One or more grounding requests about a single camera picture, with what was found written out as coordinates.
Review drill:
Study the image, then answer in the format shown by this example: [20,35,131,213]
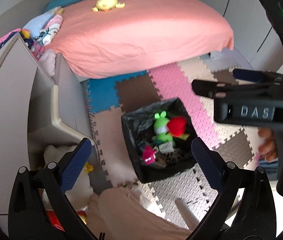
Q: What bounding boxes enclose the dark floral clothing pile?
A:
[0,28,34,49]

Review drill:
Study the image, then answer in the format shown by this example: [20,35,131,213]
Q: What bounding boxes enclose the magenta small toy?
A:
[141,145,157,165]

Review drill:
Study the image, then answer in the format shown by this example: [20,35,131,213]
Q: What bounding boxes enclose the light blue folded blanket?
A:
[23,7,61,37]

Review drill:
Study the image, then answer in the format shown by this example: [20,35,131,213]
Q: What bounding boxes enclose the pink bed mattress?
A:
[49,0,234,79]

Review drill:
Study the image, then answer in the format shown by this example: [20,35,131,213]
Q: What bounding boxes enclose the person beige trouser leg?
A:
[86,187,192,239]

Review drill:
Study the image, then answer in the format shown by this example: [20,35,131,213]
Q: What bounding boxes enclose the person right hand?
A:
[258,128,278,163]

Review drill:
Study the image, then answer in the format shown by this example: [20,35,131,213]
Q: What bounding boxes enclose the foam puzzle floor mat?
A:
[87,57,261,228]

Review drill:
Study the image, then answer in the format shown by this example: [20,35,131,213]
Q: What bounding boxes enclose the red yellow toy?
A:
[46,210,87,231]

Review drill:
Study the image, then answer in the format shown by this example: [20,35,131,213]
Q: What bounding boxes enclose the black lined trash bin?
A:
[121,98,197,183]

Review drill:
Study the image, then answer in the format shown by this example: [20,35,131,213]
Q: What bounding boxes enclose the green frog plush toy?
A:
[152,111,173,143]

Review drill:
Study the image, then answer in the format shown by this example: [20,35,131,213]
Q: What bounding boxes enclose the pink white folded clothes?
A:
[32,15,63,51]

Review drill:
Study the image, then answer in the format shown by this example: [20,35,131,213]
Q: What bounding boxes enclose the wardrobe doors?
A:
[200,0,283,71]

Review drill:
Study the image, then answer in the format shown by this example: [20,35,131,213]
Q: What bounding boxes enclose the red plush toy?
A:
[167,116,187,137]

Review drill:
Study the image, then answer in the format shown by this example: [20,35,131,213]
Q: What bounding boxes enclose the white plush toy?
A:
[43,145,93,211]

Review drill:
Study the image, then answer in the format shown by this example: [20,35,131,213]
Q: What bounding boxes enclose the yellow duck plush toy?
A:
[92,0,125,12]

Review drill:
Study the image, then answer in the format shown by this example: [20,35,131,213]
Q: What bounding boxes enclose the beige dresser cabinet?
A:
[0,34,91,220]

